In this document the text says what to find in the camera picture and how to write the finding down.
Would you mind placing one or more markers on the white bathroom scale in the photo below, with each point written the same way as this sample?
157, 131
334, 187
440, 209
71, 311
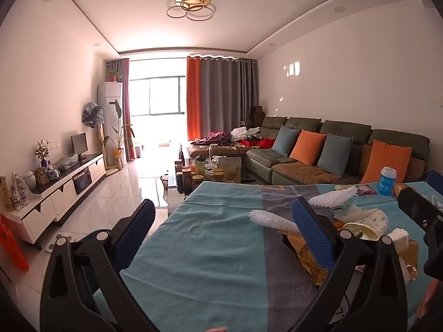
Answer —
60, 241

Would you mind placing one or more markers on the white clothes pile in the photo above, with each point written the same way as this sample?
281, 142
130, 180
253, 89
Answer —
242, 133

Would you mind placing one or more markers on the teal striped tablecloth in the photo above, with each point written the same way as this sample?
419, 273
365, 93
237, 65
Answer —
207, 266

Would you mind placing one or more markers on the maroon clothes pile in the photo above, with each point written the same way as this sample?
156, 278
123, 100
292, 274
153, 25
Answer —
213, 137

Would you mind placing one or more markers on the blue white porcelain jar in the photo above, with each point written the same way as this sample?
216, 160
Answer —
53, 173

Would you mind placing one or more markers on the orange pillow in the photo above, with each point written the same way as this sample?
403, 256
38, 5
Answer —
384, 160
306, 147

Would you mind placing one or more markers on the glass top coffee table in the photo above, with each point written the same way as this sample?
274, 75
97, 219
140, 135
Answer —
173, 193

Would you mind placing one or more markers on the black monitor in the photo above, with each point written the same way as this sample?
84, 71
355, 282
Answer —
79, 142

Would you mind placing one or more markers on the orange and grey curtain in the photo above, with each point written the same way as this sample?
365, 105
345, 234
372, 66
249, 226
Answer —
214, 100

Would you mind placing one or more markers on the blue pillow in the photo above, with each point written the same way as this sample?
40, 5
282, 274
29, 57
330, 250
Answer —
284, 140
334, 154

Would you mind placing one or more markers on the plant in blue vase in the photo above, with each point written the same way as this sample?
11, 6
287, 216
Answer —
42, 152

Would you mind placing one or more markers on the orange plastic bag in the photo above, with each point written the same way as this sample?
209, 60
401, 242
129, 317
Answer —
12, 245

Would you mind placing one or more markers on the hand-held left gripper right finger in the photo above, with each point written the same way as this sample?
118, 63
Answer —
311, 231

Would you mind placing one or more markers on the white floral paper cup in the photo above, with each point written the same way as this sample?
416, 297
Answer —
373, 223

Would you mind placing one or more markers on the small potted plant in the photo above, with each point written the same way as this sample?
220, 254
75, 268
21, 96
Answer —
113, 75

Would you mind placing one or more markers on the white tissue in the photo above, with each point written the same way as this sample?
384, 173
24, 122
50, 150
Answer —
398, 238

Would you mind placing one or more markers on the covered standing fan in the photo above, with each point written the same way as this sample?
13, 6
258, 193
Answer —
92, 114

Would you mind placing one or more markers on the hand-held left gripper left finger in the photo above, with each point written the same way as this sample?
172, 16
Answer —
139, 228

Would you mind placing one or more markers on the group of glass jars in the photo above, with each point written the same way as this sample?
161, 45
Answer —
188, 173

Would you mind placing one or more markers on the white wall sockets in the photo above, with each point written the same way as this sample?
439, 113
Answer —
54, 144

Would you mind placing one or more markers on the small grey waste can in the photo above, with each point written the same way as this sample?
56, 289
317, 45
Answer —
137, 152

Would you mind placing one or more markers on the white black tv cabinet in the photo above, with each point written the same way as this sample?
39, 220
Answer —
69, 190

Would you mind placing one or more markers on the brown cardboard boxes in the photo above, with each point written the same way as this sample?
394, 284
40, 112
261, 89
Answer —
256, 114

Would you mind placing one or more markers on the ship model in plastic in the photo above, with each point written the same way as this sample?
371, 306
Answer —
20, 192

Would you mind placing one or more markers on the clear plastic bag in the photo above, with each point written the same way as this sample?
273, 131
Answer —
67, 162

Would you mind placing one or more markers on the green snack packet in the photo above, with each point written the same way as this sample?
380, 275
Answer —
200, 166

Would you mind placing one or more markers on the white standing air conditioner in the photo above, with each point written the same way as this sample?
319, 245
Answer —
109, 110

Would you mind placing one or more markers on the wicker basket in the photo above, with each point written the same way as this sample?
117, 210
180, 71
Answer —
168, 181

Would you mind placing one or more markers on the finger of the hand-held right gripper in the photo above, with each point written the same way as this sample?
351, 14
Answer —
415, 205
436, 188

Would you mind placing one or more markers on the blue canister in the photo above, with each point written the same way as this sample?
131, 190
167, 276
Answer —
388, 181

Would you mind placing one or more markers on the window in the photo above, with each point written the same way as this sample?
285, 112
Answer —
162, 95

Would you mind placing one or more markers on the gold foil wrapper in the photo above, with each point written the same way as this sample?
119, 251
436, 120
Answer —
306, 262
410, 259

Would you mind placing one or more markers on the white ceramic jar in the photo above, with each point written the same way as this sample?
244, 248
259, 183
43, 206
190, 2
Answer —
30, 179

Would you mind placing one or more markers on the grey and red curtain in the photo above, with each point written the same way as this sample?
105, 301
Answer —
124, 103

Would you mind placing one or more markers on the gold picture frame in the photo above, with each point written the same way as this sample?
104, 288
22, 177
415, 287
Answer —
42, 176

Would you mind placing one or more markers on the yellow printed box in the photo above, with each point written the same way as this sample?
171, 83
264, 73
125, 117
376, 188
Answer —
6, 193

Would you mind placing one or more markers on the tall leafy plant in vase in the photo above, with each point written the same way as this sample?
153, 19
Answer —
119, 138

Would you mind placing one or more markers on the red cloth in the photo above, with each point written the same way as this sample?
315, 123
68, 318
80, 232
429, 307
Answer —
263, 143

